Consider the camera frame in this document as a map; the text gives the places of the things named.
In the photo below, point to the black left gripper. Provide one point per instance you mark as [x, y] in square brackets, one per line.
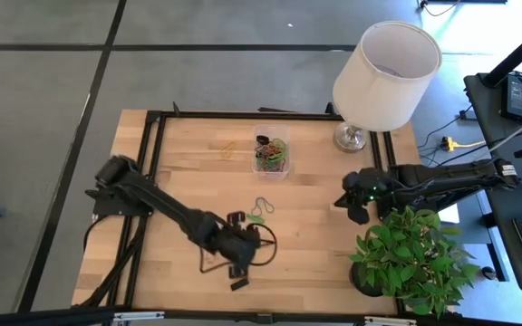
[229, 242]

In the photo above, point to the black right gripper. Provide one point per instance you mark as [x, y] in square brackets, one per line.
[370, 190]

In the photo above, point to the green rubber band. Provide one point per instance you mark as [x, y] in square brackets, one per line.
[283, 149]
[255, 218]

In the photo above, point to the wide black rubber band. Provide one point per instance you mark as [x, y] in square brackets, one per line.
[239, 285]

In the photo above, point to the red rubber band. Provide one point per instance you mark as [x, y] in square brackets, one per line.
[267, 151]

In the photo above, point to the small black block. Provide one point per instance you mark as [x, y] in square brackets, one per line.
[258, 138]

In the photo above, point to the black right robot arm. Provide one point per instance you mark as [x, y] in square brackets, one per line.
[447, 179]

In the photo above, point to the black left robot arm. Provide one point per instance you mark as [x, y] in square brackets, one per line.
[161, 204]

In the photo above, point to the clear plastic bin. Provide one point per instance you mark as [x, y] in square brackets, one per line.
[270, 174]

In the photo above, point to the green potted plant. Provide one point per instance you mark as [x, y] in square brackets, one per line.
[406, 262]

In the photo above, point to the white sheet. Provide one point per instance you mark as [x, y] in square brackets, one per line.
[452, 216]

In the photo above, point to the white shade silver table lamp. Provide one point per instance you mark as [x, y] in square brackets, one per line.
[379, 81]

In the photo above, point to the black plug block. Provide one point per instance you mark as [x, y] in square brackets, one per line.
[468, 114]

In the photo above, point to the black caster wheel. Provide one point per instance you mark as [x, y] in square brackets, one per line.
[489, 273]

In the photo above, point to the black desk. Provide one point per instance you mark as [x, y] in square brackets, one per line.
[505, 235]
[492, 117]

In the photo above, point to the black power box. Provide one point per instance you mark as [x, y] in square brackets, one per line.
[517, 97]

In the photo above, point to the black diagonal stand beam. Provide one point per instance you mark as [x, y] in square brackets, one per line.
[515, 52]

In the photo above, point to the black front crossbeam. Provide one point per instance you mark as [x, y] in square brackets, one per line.
[39, 319]

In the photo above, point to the silver bracket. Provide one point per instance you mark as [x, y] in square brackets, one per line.
[138, 316]
[388, 321]

